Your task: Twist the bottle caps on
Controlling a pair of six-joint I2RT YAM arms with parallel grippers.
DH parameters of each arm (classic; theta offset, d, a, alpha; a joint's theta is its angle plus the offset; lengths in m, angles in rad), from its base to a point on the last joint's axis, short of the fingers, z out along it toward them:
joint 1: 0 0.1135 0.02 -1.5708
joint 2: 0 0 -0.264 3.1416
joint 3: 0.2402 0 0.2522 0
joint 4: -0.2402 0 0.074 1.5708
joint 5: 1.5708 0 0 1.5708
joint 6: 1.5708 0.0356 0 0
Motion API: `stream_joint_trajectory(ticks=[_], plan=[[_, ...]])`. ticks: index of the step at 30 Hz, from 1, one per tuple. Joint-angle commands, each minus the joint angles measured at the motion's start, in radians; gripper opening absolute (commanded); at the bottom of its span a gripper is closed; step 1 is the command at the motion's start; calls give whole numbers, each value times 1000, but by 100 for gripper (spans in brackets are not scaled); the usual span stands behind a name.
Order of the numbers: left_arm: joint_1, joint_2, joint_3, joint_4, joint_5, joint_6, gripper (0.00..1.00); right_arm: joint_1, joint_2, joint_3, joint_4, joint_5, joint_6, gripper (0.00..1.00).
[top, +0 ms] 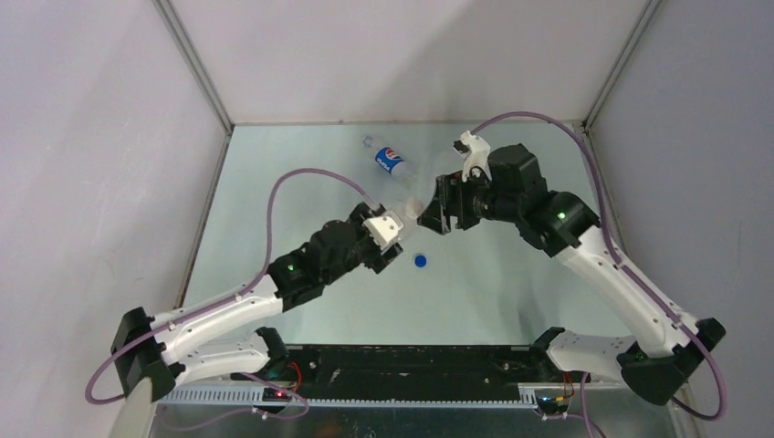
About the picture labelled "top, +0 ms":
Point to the clear bottle with yellow label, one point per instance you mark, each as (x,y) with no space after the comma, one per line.
(415,190)

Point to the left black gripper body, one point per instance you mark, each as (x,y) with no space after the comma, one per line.
(364,249)

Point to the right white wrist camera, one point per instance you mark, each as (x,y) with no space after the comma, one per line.
(474,150)

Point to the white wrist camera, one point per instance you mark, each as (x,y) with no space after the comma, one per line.
(474,150)
(385,229)

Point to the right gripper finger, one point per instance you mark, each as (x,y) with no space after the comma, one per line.
(449,191)
(436,219)

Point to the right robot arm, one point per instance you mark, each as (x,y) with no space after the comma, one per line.
(665,345)

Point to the right controller board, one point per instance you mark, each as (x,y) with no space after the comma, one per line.
(552,407)

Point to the controller board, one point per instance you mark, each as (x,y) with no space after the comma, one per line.
(280,395)
(552,407)

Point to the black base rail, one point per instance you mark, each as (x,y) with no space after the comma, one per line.
(417,373)

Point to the white slotted cable duct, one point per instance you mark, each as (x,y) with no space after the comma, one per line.
(251,395)

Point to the left controller board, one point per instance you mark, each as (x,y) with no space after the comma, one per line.
(280,395)

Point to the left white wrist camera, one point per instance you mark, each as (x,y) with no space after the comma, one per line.
(385,229)

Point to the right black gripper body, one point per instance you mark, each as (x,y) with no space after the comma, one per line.
(480,201)

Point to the Pepsi labelled clear bottle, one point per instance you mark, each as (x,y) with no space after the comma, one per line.
(390,161)

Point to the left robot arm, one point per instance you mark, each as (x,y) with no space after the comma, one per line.
(188,344)

